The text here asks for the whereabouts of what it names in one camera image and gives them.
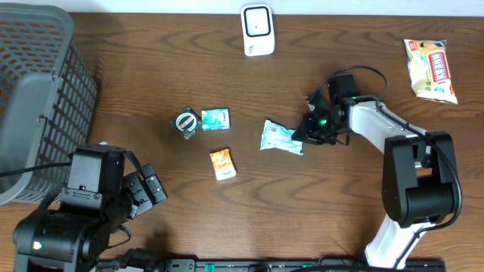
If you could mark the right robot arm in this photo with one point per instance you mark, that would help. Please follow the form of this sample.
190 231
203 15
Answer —
420 187

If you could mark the teal white snack packet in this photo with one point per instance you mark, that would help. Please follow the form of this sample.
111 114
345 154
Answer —
278 137

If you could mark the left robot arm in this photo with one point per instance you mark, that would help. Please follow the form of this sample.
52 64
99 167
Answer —
71 227

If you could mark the white yellow chip bag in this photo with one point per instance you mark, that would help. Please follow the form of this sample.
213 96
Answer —
429 71

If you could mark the orange snack packet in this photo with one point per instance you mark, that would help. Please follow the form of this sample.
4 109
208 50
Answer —
223 165

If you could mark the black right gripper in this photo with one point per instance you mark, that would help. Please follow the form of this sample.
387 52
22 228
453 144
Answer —
305 132

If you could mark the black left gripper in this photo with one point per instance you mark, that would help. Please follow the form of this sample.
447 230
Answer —
147 185

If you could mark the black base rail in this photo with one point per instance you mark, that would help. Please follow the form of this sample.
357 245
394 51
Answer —
191 265

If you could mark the white barcode scanner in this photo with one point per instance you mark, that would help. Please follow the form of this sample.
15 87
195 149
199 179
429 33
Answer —
258 30

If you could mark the dark grey plastic basket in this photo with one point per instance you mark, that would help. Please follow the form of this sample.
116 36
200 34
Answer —
48 100

